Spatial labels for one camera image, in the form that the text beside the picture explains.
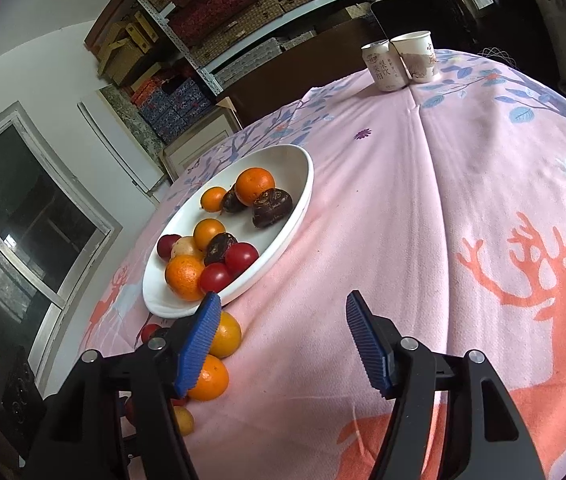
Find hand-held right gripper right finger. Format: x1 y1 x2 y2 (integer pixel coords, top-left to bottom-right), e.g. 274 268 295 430
346 289 548 480

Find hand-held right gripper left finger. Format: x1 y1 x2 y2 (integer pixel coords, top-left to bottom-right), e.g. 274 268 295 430
27 291 223 480

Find mandarin orange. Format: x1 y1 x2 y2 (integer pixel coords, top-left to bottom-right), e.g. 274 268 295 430
165 255 206 303
235 167 276 207
188 354 230 402

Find smooth yellow orange fruit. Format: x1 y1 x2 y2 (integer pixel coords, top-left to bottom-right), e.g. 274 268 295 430
209 311 242 359

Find large pale yellow orange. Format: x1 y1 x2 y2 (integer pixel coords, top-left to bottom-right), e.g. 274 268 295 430
173 406 195 436

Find small tan fruit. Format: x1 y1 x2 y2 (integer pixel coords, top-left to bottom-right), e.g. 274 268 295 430
171 236 204 261

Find small dark water chestnut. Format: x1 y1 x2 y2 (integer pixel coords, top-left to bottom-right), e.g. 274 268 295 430
221 185 248 214

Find small brownish orange fruit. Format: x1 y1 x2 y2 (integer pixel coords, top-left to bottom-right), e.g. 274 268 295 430
200 186 227 212

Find large dark water chestnut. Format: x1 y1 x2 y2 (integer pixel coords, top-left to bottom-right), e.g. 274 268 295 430
251 188 294 229

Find white ceramic plate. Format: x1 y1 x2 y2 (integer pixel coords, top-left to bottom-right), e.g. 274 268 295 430
142 144 314 319

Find pink deer print tablecloth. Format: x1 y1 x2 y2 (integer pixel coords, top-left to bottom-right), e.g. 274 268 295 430
80 49 566 480

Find white framed dark window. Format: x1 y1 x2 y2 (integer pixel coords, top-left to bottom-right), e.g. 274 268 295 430
0 102 124 376

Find wooden framed picture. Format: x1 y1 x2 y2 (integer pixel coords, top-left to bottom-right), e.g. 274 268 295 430
160 105 244 181

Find white leaning board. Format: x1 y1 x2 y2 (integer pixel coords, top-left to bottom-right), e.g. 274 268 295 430
78 100 166 196

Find pile of blue floral boxes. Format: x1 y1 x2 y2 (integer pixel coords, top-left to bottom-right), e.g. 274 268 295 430
140 77 212 143

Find grey marble slab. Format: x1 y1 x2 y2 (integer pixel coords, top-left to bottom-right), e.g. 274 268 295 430
100 85 174 161

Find orange red patterned boxes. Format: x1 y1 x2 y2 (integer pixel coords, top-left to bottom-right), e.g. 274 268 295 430
130 77 164 107

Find brown wooden cabinet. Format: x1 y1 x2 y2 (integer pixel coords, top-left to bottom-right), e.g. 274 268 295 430
223 5 378 126

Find white drink can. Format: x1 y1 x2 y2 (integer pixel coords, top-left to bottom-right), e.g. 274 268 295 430
361 40 406 92

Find white paper cup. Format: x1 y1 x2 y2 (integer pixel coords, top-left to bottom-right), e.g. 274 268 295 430
390 31 437 84

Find pile of tan cardboard boxes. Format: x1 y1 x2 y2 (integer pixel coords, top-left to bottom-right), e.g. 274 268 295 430
85 10 164 86

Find white metal shelf rack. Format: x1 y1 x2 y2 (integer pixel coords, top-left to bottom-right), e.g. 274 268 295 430
123 0 514 96

